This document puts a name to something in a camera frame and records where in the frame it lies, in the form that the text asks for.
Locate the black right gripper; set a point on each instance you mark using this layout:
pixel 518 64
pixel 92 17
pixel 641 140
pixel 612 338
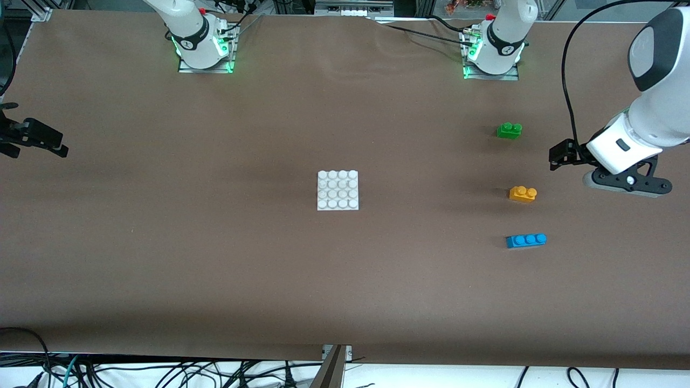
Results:
pixel 21 133

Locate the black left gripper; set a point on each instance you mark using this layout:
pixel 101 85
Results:
pixel 572 152

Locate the yellow two-stud block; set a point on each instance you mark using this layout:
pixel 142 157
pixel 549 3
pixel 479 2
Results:
pixel 522 195

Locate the white studded base plate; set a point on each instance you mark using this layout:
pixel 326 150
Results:
pixel 337 191

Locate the green two-stud block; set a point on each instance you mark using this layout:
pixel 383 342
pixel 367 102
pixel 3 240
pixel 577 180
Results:
pixel 508 132

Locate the blue three-stud block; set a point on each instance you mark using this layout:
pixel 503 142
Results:
pixel 525 241

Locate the small orange red object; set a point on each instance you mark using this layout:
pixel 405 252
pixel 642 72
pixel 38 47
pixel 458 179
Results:
pixel 458 6

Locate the white power strip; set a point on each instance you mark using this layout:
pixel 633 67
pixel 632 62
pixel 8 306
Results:
pixel 350 11

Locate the brown table mat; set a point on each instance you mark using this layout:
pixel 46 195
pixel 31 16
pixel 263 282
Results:
pixel 345 302

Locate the aluminium frame corner profile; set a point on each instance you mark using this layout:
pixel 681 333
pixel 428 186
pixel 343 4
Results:
pixel 43 13

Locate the aluminium frame post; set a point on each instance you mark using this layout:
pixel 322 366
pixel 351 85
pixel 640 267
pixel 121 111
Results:
pixel 555 8

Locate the silver frame bracket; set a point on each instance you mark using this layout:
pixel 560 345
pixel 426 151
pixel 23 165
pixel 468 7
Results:
pixel 347 353

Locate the dark frame post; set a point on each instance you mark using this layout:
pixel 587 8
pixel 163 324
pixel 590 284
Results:
pixel 329 372

